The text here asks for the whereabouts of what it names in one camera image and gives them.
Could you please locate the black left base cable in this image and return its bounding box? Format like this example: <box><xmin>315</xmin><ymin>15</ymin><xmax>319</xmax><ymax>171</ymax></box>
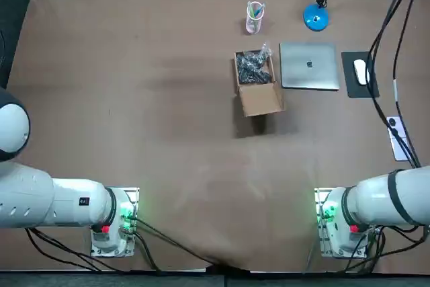
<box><xmin>129</xmin><ymin>216</ymin><xmax>249</xmax><ymax>273</ymax></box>

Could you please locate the black cable with grey sleeve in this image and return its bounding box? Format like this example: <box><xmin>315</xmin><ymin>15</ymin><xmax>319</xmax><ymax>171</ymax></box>
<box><xmin>391</xmin><ymin>0</ymin><xmax>424</xmax><ymax>167</ymax></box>

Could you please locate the lilac foldable phone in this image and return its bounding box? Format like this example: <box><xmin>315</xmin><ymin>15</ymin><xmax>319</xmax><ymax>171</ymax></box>
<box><xmin>386</xmin><ymin>116</ymin><xmax>416</xmax><ymax>162</ymax></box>

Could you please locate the green pen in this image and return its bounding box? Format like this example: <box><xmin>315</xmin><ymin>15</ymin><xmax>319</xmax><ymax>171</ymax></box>
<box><xmin>247</xmin><ymin>1</ymin><xmax>261</xmax><ymax>32</ymax></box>

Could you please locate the black base cable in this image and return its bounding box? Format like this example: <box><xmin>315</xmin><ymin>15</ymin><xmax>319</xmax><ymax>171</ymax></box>
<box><xmin>302</xmin><ymin>224</ymin><xmax>430</xmax><ymax>274</ymax></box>
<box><xmin>129</xmin><ymin>216</ymin><xmax>249</xmax><ymax>273</ymax></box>

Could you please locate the silver laptop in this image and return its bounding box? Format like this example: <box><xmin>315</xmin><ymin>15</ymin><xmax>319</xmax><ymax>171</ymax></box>
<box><xmin>279</xmin><ymin>42</ymin><xmax>340</xmax><ymax>91</ymax></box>

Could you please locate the open cardboard box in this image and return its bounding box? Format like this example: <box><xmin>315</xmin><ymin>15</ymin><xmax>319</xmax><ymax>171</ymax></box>
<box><xmin>234</xmin><ymin>50</ymin><xmax>287</xmax><ymax>118</ymax></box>

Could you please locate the pink pen cup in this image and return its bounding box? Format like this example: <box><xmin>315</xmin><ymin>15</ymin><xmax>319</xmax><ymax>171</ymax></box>
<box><xmin>246</xmin><ymin>1</ymin><xmax>266</xmax><ymax>35</ymax></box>

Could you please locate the bag of black parts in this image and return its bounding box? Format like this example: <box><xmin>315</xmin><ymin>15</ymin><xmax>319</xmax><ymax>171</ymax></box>
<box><xmin>234</xmin><ymin>43</ymin><xmax>273</xmax><ymax>85</ymax></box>

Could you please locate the black mouse pad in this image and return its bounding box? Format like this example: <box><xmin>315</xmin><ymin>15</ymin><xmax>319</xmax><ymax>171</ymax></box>
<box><xmin>341</xmin><ymin>50</ymin><xmax>380</xmax><ymax>99</ymax></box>

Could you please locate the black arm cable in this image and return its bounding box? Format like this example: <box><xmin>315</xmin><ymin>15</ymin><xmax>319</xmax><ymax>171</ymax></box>
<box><xmin>367</xmin><ymin>0</ymin><xmax>423</xmax><ymax>169</ymax></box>

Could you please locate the black right base cable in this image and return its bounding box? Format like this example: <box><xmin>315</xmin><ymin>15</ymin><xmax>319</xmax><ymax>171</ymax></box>
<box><xmin>302</xmin><ymin>224</ymin><xmax>430</xmax><ymax>274</ymax></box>

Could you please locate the white computer mouse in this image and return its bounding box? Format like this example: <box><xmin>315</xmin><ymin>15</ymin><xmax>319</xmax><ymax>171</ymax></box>
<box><xmin>353</xmin><ymin>59</ymin><xmax>370</xmax><ymax>85</ymax></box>

